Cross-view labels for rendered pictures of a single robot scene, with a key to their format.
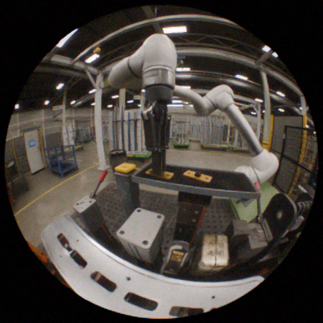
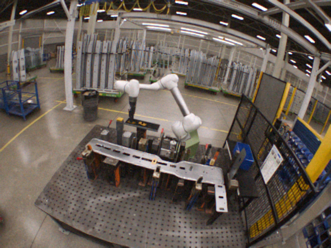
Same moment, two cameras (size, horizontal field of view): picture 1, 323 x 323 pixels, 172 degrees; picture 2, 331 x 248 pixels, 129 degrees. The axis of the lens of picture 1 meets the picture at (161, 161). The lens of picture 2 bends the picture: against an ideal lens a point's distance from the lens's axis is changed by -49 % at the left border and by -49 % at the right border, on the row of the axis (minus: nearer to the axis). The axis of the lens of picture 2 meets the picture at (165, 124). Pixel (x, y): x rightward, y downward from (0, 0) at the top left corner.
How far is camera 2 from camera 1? 132 cm
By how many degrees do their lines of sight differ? 16
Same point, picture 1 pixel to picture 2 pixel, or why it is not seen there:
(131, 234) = (125, 135)
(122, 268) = (121, 147)
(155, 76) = (132, 100)
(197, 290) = (139, 152)
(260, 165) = (185, 121)
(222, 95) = (169, 82)
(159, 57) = (133, 94)
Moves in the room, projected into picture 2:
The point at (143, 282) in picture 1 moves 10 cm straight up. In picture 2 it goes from (126, 150) to (126, 141)
